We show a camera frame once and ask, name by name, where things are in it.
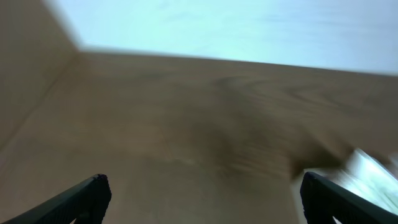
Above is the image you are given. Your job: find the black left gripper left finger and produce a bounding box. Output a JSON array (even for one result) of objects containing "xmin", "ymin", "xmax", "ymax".
[{"xmin": 3, "ymin": 174, "xmax": 112, "ymax": 224}]

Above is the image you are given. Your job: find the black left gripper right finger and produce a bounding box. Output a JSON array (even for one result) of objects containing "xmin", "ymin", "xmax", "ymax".
[{"xmin": 300, "ymin": 172, "xmax": 397, "ymax": 224}]

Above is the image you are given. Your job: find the white cardboard box pink inside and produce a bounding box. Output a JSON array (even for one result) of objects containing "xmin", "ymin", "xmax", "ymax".
[{"xmin": 291, "ymin": 148, "xmax": 397, "ymax": 224}]

